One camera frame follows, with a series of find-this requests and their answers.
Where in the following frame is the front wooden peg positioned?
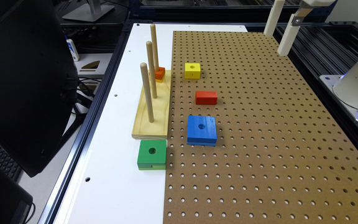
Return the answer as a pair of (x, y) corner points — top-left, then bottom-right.
(140, 62), (154, 123)

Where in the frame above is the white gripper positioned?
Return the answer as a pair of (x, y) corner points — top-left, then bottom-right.
(264, 0), (336, 56)

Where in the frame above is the rear wooden peg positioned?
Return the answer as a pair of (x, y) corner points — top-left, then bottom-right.
(150, 24), (159, 72)

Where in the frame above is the middle wooden peg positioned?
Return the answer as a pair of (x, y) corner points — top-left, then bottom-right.
(146, 41), (157, 98)

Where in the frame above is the black computer monitor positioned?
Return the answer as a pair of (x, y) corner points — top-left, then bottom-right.
(0, 0), (78, 176)

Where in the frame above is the brown perforated pegboard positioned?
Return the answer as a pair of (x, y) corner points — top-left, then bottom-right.
(163, 31), (358, 223)

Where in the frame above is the white blue small device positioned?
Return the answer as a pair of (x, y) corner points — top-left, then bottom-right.
(66, 39), (80, 62)

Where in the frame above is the silver monitor stand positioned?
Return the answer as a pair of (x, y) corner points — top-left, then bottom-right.
(62, 0), (115, 22)

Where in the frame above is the blue square block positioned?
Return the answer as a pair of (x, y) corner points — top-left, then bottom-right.
(186, 116), (217, 146)

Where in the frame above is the red rectangular block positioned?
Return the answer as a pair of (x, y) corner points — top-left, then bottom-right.
(196, 91), (218, 105)

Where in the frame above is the orange small block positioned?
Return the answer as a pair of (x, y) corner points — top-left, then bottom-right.
(155, 67), (165, 83)

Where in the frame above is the wooden peg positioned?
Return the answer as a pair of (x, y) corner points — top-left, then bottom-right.
(150, 24), (159, 72)
(140, 62), (154, 123)
(146, 41), (157, 98)

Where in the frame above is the yellow block with hole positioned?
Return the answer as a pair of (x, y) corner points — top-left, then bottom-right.
(185, 63), (201, 79)

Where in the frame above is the black keyboard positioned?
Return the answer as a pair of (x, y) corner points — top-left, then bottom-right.
(0, 146), (22, 182)

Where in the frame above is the wooden peg base board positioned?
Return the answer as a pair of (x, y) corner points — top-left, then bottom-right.
(132, 70), (172, 140)

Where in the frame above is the green square block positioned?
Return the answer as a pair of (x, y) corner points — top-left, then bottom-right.
(137, 140), (167, 170)

